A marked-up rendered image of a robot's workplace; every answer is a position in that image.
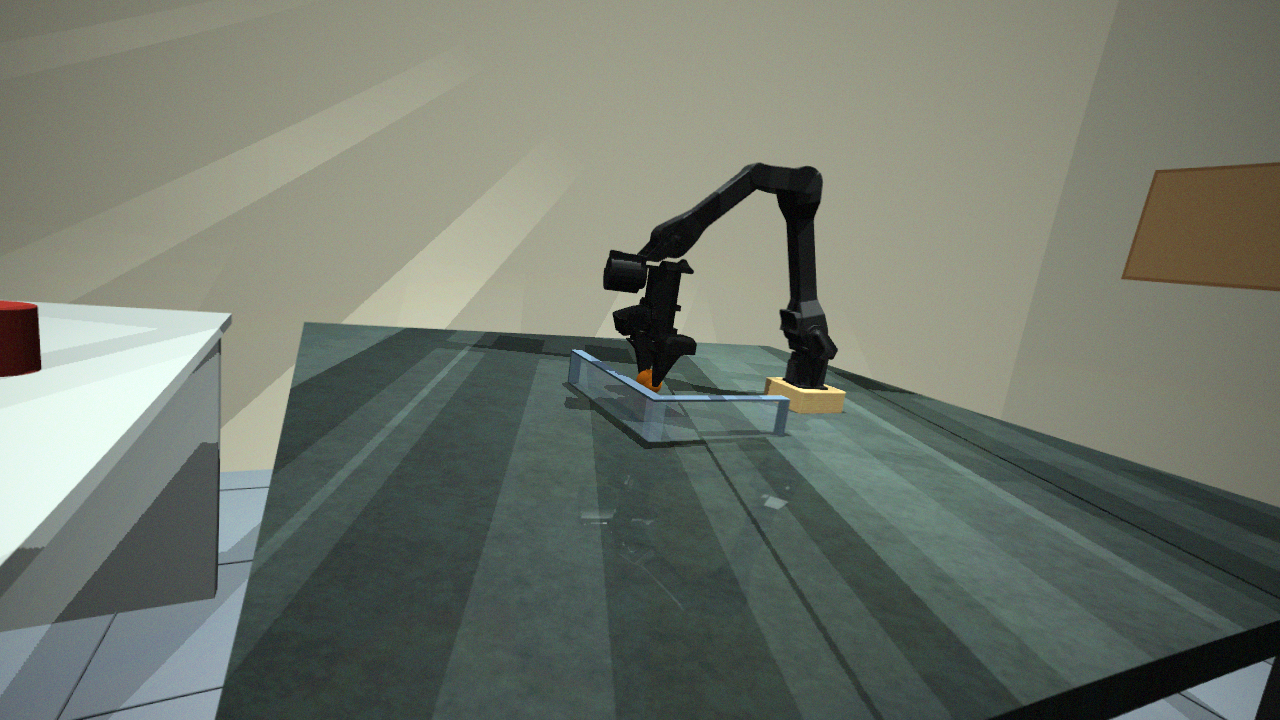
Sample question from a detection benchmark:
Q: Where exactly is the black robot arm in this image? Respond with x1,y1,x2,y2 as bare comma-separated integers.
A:
603,163,838,389

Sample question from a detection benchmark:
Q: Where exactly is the clear l-shaped wall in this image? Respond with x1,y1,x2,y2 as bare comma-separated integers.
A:
570,352,788,442

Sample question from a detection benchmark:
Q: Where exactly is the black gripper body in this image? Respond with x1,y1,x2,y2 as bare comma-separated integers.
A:
630,293,698,355

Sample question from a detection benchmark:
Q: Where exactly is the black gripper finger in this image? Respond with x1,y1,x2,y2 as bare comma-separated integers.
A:
648,348,684,387
626,338,655,373

